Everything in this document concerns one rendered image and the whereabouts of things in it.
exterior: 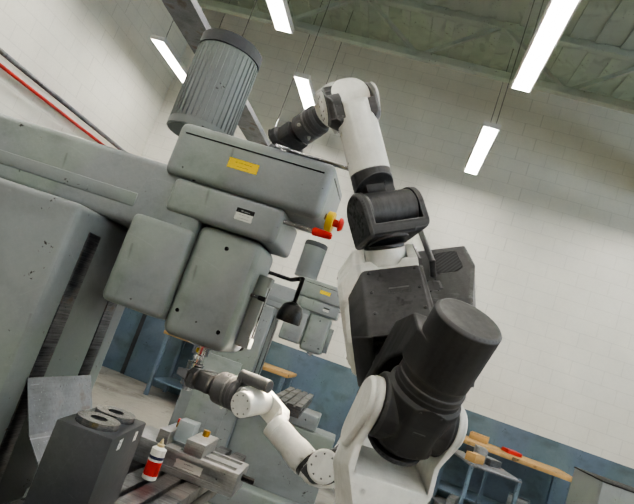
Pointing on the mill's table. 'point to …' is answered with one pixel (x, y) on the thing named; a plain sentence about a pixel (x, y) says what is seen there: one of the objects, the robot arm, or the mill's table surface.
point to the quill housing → (217, 289)
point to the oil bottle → (154, 462)
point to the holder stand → (87, 457)
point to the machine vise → (213, 465)
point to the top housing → (257, 174)
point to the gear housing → (234, 215)
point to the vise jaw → (196, 446)
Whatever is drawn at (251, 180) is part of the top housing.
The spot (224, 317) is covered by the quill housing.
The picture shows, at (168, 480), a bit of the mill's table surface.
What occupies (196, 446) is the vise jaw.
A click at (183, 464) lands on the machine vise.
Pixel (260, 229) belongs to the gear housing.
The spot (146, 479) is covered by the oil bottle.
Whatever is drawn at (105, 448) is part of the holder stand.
